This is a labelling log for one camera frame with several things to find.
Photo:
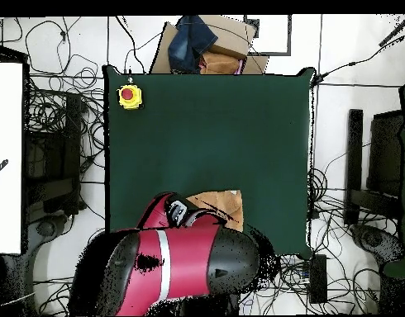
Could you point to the tan terry towel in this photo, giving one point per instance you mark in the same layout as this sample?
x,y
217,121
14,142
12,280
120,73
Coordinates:
x,y
225,203

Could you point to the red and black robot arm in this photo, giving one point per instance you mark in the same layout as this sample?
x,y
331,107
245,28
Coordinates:
x,y
176,261

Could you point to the black flat bar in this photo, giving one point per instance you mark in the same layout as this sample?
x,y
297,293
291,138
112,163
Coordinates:
x,y
354,148

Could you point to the dark green tablecloth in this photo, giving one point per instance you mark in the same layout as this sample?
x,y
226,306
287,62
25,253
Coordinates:
x,y
205,132

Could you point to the yellow emergency stop button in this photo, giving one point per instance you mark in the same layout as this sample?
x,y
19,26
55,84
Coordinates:
x,y
129,97

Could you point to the brown folded cloth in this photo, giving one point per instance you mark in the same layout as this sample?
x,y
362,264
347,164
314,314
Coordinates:
x,y
219,64

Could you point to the pink cloth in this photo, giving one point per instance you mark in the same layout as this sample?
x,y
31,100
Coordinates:
x,y
239,67

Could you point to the blue denim jeans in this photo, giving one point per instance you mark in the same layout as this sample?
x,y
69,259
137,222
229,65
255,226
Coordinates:
x,y
189,43

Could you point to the brown cardboard box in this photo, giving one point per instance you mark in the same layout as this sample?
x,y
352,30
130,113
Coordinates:
x,y
232,36

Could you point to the black equipment rack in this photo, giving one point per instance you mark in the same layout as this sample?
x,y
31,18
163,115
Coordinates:
x,y
53,158

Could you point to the black power box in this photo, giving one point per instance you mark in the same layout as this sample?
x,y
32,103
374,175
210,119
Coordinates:
x,y
319,280

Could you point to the black stand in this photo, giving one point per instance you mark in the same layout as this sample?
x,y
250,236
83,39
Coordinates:
x,y
384,148

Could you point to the white table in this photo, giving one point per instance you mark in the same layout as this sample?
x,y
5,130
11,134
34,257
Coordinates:
x,y
7,132

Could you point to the black rod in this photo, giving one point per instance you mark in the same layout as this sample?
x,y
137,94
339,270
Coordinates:
x,y
396,31

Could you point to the black square frame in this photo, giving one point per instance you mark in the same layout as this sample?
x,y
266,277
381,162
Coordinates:
x,y
272,53

